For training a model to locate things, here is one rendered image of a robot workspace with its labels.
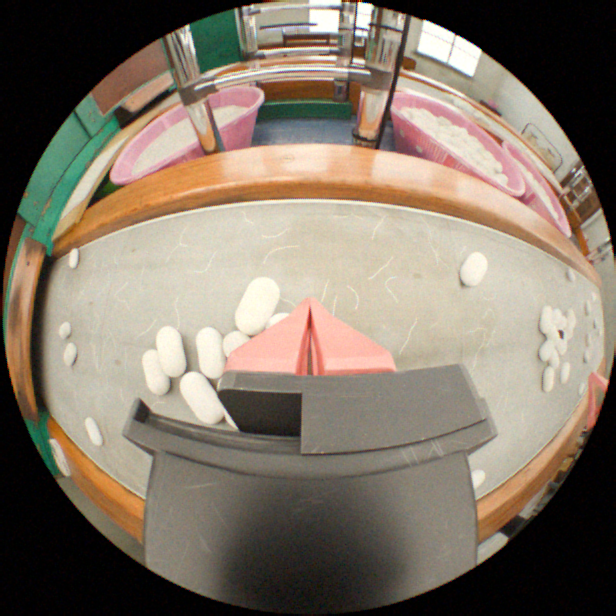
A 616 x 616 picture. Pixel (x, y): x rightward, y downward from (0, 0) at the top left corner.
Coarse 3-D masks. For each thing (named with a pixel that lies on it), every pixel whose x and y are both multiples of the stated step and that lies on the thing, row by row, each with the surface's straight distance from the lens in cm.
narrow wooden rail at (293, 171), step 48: (288, 144) 21; (144, 192) 25; (192, 192) 20; (240, 192) 18; (288, 192) 18; (336, 192) 18; (384, 192) 18; (432, 192) 20; (480, 192) 26; (528, 240) 34
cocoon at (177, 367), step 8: (168, 328) 16; (160, 336) 16; (168, 336) 15; (176, 336) 16; (160, 344) 16; (168, 344) 15; (176, 344) 15; (160, 352) 16; (168, 352) 15; (176, 352) 15; (160, 360) 16; (168, 360) 15; (176, 360) 15; (184, 360) 16; (168, 368) 15; (176, 368) 15; (184, 368) 16; (176, 376) 16
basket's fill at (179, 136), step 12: (228, 108) 44; (240, 108) 43; (216, 120) 40; (228, 120) 37; (168, 132) 49; (180, 132) 42; (192, 132) 38; (156, 144) 47; (168, 144) 40; (180, 144) 37; (144, 156) 46; (156, 156) 40; (204, 156) 30; (144, 168) 38
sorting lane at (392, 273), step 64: (64, 256) 47; (128, 256) 25; (192, 256) 18; (256, 256) 16; (320, 256) 16; (384, 256) 17; (448, 256) 20; (512, 256) 28; (64, 320) 37; (128, 320) 21; (192, 320) 17; (384, 320) 15; (448, 320) 18; (512, 320) 24; (576, 320) 53; (64, 384) 38; (128, 384) 21; (512, 384) 24; (576, 384) 55; (128, 448) 25; (512, 448) 29
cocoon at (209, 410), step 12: (192, 372) 15; (180, 384) 15; (192, 384) 14; (204, 384) 14; (192, 396) 14; (204, 396) 14; (216, 396) 14; (192, 408) 15; (204, 408) 14; (216, 408) 14; (204, 420) 14; (216, 420) 14
